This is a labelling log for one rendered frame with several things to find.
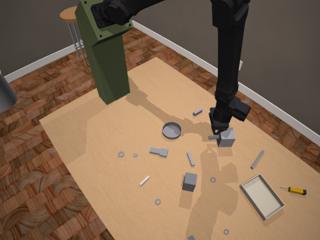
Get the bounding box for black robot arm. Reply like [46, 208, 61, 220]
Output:
[90, 0, 251, 123]

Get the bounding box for white open rectangular tray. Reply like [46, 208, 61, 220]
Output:
[240, 173, 285, 221]

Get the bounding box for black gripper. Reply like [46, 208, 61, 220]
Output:
[209, 107, 229, 135]

